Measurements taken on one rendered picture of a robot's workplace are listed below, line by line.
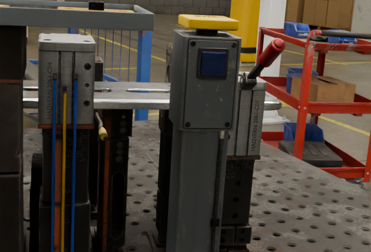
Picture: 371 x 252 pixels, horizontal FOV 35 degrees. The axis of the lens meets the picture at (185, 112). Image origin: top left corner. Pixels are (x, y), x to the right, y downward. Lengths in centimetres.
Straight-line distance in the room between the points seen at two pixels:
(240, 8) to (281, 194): 674
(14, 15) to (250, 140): 43
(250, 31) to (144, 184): 674
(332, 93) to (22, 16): 268
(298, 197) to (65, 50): 81
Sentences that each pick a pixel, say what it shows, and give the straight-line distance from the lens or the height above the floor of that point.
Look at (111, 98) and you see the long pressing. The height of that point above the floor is 100.
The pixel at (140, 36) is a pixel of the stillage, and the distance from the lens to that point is 310.
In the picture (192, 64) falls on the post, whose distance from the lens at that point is 68.
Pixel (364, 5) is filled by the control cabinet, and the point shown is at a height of 80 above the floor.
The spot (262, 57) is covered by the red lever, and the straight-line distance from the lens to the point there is 79.
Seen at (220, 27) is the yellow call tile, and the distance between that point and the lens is 68.
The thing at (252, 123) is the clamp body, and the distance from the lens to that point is 89.
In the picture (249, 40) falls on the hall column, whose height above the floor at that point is 35.
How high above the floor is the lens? 121
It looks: 14 degrees down
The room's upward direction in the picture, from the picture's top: 4 degrees clockwise
